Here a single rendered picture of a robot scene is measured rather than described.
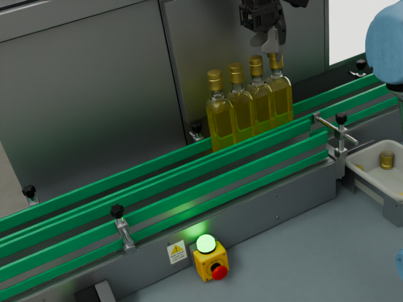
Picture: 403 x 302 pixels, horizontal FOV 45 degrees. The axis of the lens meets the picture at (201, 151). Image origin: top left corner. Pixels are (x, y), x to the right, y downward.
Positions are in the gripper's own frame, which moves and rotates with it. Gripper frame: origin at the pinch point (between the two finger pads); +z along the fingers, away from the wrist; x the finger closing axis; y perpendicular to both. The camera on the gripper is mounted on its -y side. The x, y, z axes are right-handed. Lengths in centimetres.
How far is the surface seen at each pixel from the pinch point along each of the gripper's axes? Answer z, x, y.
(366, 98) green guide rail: 20.7, 3.8, -26.2
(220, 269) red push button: 35, 26, 34
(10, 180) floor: 115, -183, 89
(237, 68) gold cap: -0.6, 1.9, 12.1
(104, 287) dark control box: 32, 19, 59
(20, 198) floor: 115, -160, 86
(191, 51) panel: -2.7, -11.5, 18.0
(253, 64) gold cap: 0.2, 1.1, 7.1
